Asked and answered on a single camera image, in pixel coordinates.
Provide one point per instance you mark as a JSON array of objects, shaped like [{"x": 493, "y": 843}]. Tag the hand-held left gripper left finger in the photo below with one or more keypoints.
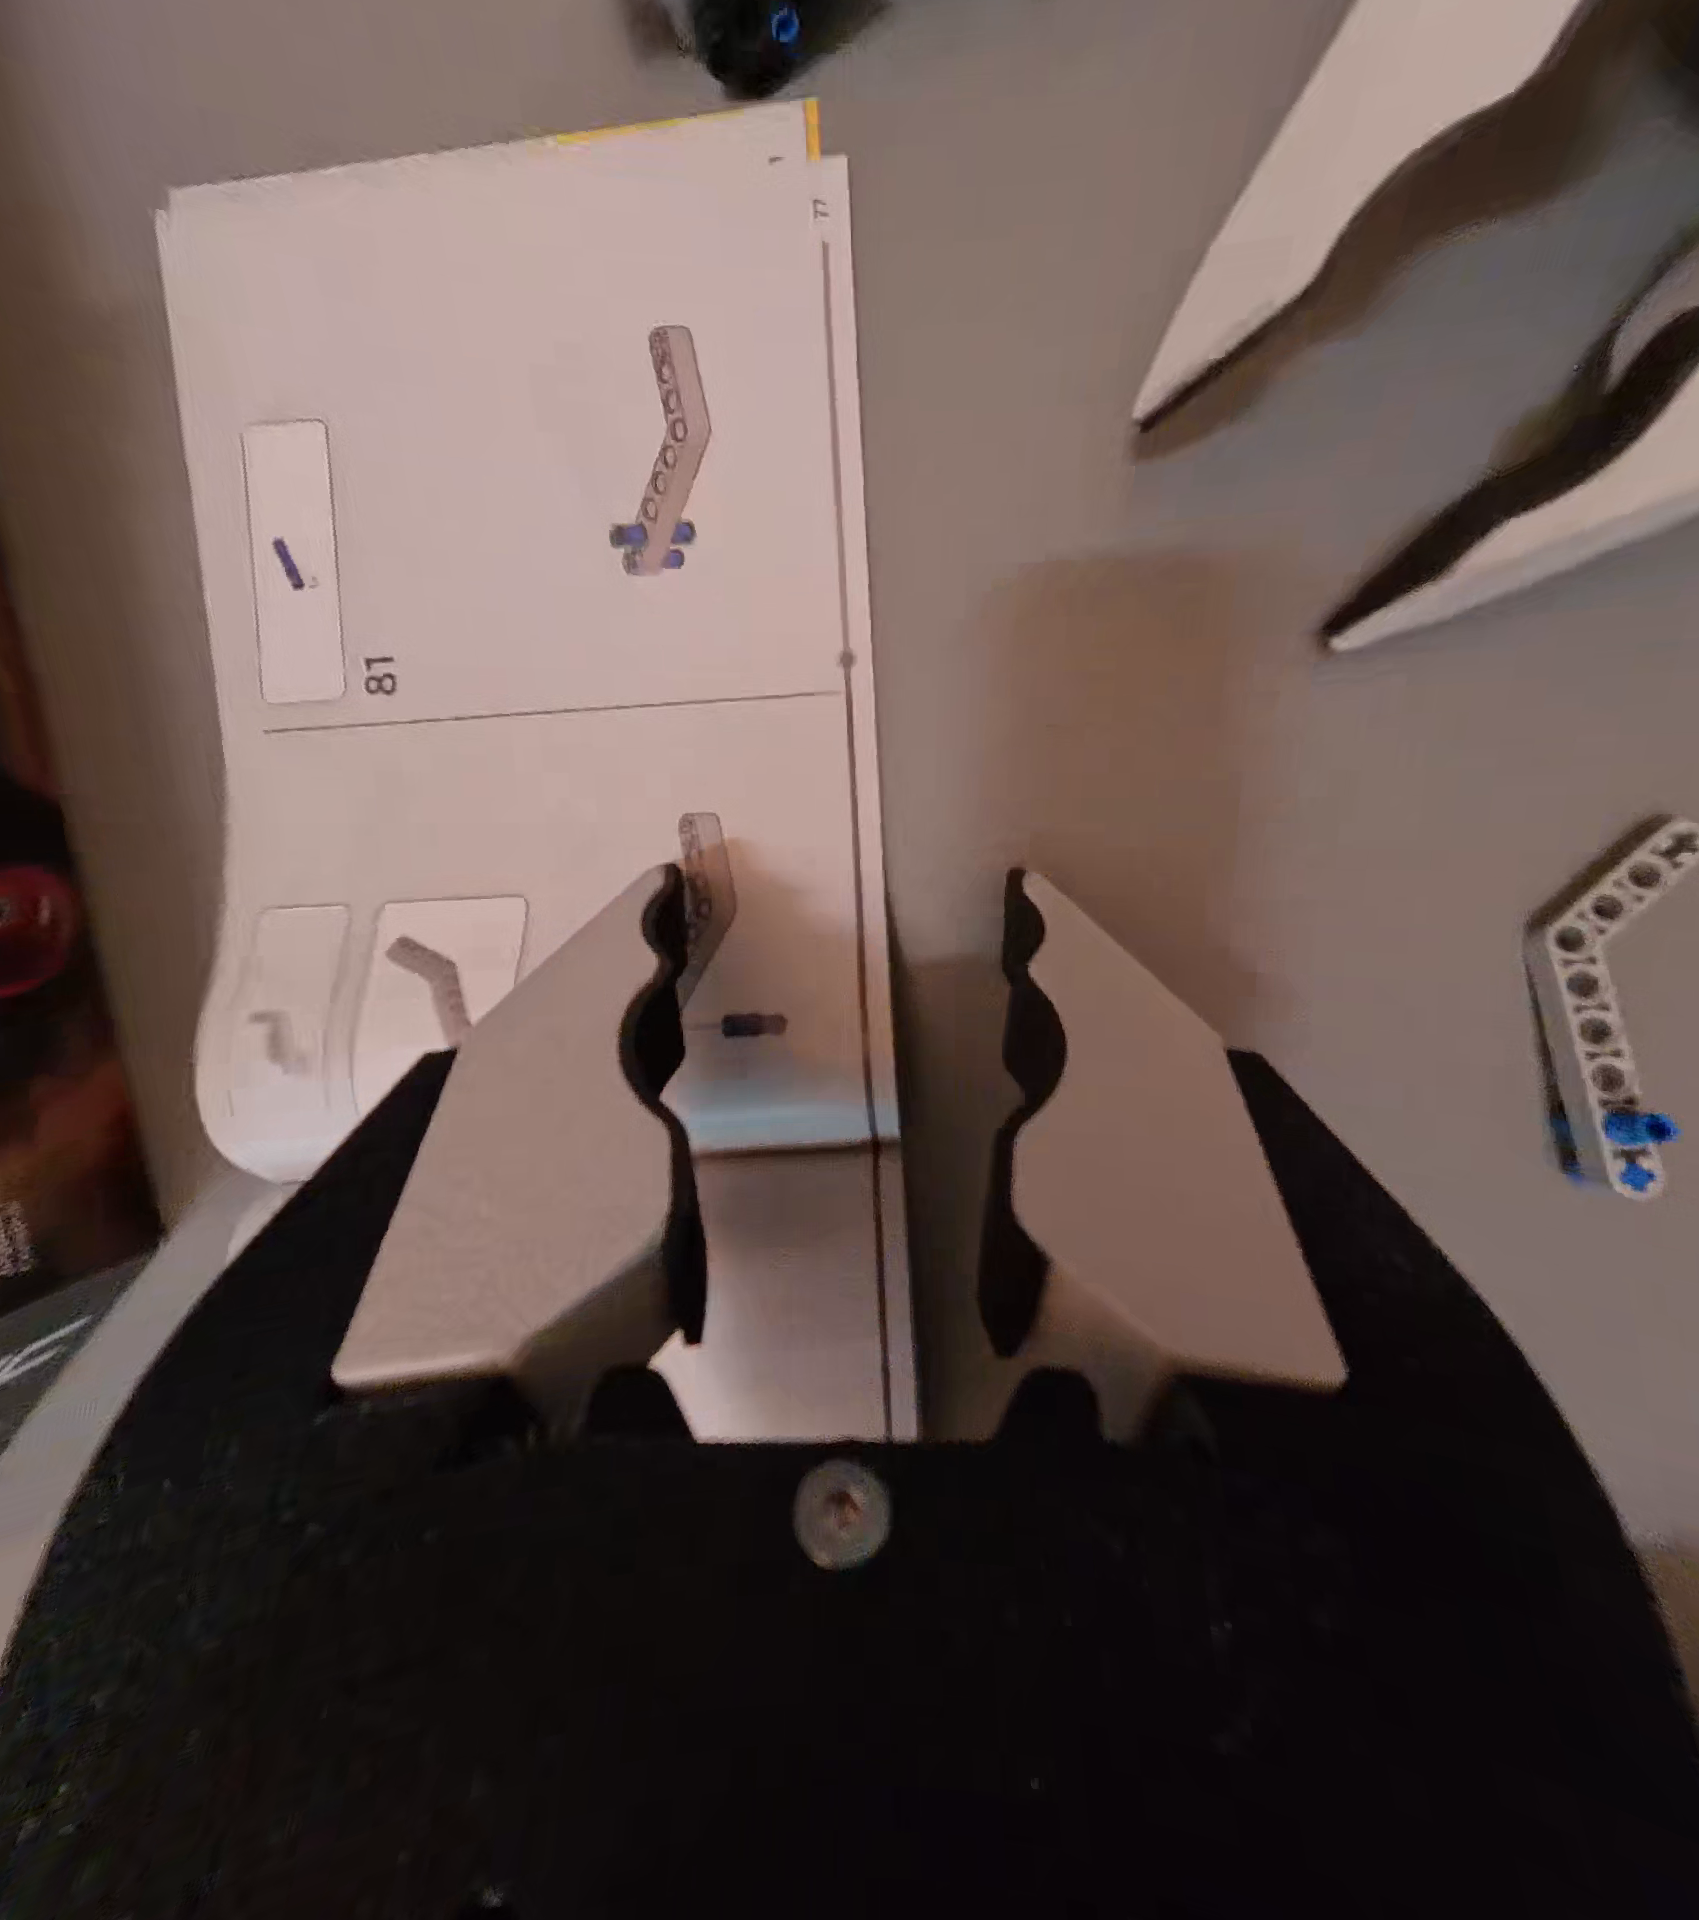
[{"x": 536, "y": 1172}]

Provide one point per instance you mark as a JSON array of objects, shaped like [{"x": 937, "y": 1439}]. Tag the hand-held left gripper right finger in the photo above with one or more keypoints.
[{"x": 1163, "y": 1203}]

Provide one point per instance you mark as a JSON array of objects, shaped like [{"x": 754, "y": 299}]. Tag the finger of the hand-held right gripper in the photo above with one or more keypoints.
[
  {"x": 1330, "y": 182},
  {"x": 1658, "y": 479}
]

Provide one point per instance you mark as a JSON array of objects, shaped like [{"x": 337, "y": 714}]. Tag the grey angled beam blue pin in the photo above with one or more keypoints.
[{"x": 1592, "y": 993}]

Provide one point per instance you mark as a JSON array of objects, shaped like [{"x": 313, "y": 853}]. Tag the white instruction booklet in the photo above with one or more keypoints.
[{"x": 487, "y": 374}]

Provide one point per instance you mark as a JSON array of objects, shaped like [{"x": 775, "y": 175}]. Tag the black part with blue pin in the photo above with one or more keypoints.
[{"x": 752, "y": 37}]

